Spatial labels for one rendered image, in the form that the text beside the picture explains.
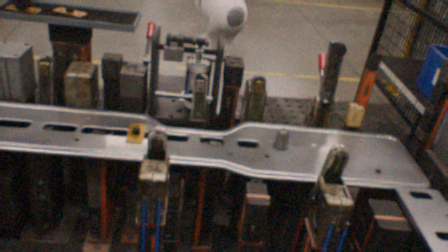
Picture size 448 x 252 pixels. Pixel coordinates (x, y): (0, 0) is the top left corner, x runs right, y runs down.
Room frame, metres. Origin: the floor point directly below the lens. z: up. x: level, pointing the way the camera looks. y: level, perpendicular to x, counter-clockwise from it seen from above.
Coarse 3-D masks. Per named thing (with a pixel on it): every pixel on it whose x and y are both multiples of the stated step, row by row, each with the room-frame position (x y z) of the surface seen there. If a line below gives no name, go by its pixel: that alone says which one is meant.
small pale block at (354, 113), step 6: (348, 108) 1.03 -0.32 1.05; (354, 108) 1.00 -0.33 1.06; (360, 108) 1.01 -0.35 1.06; (348, 114) 1.01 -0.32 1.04; (354, 114) 1.00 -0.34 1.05; (360, 114) 1.00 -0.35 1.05; (348, 120) 1.00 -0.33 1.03; (354, 120) 1.00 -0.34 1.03; (360, 120) 1.01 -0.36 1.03; (348, 126) 1.00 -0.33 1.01; (354, 126) 1.00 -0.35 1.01
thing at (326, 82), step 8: (328, 48) 1.05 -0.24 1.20; (336, 48) 1.01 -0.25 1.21; (344, 48) 1.01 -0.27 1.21; (328, 56) 1.04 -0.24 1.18; (336, 56) 1.05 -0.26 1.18; (328, 64) 1.03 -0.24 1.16; (336, 64) 1.04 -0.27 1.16; (328, 72) 1.03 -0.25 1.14; (336, 72) 1.03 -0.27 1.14; (328, 80) 1.04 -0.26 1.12; (336, 80) 1.03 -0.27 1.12; (320, 88) 1.04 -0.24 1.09; (328, 88) 1.03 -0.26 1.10; (320, 96) 1.02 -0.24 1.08; (320, 104) 1.02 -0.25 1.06; (328, 104) 1.03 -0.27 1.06
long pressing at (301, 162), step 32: (0, 128) 0.79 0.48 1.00; (32, 128) 0.81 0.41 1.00; (128, 128) 0.87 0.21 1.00; (256, 128) 0.95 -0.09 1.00; (288, 128) 0.97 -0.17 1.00; (320, 128) 0.99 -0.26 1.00; (128, 160) 0.75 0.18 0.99; (192, 160) 0.78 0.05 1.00; (224, 160) 0.79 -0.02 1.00; (256, 160) 0.80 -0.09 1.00; (288, 160) 0.82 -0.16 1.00; (320, 160) 0.84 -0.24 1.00; (352, 160) 0.86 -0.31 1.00; (384, 160) 0.88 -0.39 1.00
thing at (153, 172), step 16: (144, 160) 0.69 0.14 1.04; (160, 160) 0.69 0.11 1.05; (144, 176) 0.64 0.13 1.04; (160, 176) 0.64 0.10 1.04; (144, 192) 0.63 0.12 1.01; (160, 192) 0.64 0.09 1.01; (144, 208) 0.63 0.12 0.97; (160, 208) 0.64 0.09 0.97; (144, 224) 0.63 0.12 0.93; (160, 224) 0.64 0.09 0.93; (144, 240) 0.64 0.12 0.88; (160, 240) 0.65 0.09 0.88
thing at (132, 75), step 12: (120, 72) 1.00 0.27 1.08; (132, 72) 1.01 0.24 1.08; (144, 72) 1.02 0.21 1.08; (120, 84) 1.00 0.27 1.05; (132, 84) 1.00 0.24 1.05; (144, 84) 1.02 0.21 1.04; (120, 96) 1.00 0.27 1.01; (132, 96) 1.00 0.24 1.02; (144, 96) 1.01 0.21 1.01; (120, 108) 1.00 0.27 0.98; (132, 108) 1.00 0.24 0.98; (144, 108) 1.02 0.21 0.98; (120, 168) 1.00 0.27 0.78; (120, 180) 1.00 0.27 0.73
